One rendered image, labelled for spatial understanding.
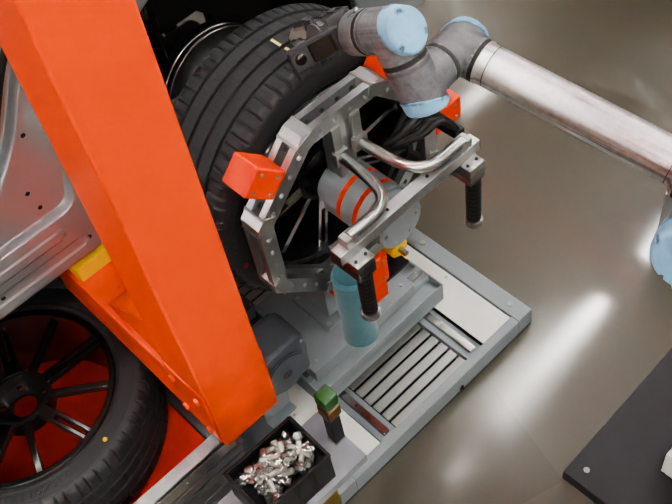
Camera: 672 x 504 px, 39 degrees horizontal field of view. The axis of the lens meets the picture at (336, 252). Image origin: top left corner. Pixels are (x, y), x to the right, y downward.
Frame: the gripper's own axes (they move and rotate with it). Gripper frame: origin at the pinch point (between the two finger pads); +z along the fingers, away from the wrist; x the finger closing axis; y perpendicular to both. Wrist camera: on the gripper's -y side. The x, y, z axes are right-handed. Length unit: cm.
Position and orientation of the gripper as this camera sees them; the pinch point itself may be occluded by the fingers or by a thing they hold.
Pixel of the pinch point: (291, 40)
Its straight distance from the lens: 205.8
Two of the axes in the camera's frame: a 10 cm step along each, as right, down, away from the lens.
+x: -3.9, -8.2, -4.3
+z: -5.7, -1.5, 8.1
